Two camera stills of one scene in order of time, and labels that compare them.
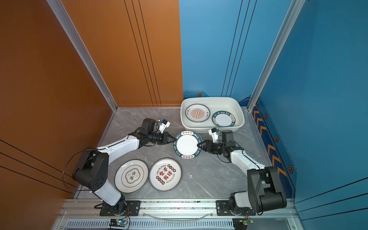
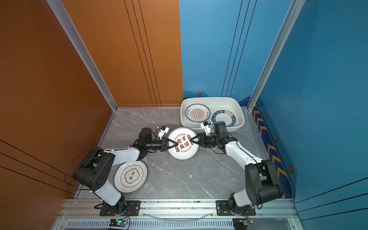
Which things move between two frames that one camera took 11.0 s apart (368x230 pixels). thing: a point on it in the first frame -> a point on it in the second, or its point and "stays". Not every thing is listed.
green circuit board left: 118,223 stays
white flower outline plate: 131,175 stays
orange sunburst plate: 197,112 stays
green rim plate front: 186,146 -> 226,116
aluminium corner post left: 64,19 stays
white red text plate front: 165,174 -> 185,149
